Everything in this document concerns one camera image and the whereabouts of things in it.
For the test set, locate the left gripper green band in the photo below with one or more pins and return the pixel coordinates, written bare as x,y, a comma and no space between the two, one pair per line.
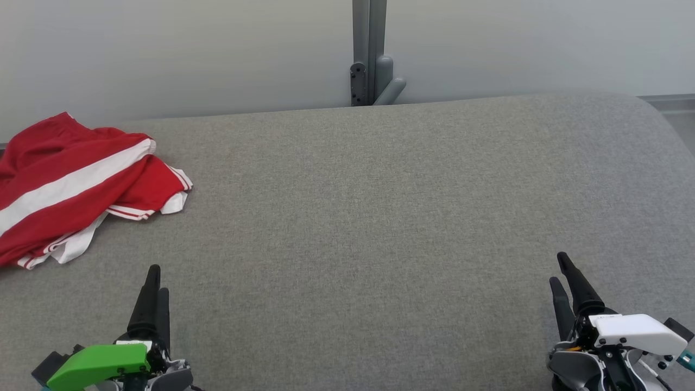
103,364

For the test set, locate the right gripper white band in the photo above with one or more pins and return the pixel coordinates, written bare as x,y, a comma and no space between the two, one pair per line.
630,331

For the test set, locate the red shorts with white stripe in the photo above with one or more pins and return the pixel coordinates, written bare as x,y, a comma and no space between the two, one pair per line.
54,146

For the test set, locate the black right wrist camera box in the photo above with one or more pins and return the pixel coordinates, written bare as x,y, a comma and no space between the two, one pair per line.
681,328

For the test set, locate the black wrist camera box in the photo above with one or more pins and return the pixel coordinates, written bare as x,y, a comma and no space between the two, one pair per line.
48,369
681,328

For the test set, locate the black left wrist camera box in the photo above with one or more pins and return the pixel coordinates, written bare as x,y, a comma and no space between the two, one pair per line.
48,369

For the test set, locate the dark perforated bracket plate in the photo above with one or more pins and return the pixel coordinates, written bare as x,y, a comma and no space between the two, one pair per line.
358,84

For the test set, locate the grey metal partition post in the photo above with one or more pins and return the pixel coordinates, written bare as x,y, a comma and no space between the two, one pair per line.
369,27

